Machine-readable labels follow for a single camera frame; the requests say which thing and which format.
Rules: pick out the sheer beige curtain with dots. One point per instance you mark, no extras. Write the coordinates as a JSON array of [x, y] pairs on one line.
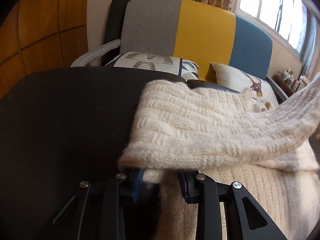
[[311, 50]]

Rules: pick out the cream knitted sweater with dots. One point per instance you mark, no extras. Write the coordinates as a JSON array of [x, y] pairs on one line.
[[200, 125]]

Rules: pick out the black rolled mat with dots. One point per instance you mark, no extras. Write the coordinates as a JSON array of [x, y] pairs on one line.
[[116, 20]]

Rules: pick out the cat print pillow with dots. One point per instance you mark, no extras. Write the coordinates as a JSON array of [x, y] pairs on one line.
[[150, 61]]

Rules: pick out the wooden desk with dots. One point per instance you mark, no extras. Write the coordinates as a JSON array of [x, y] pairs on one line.
[[287, 85]]

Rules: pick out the grey yellow blue sofa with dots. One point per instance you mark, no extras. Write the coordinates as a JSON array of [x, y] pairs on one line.
[[200, 35]]

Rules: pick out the wooden wardrobe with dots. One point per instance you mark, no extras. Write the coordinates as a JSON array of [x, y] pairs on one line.
[[45, 30]]

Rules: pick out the deer print pillow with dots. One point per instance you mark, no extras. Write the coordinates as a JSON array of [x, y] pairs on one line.
[[235, 80]]

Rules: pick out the window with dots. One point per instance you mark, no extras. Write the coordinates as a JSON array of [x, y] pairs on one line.
[[270, 7]]

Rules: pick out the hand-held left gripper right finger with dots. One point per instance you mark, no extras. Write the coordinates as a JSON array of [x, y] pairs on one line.
[[185, 187]]

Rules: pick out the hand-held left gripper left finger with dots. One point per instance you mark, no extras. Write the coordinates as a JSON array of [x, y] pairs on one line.
[[137, 187]]

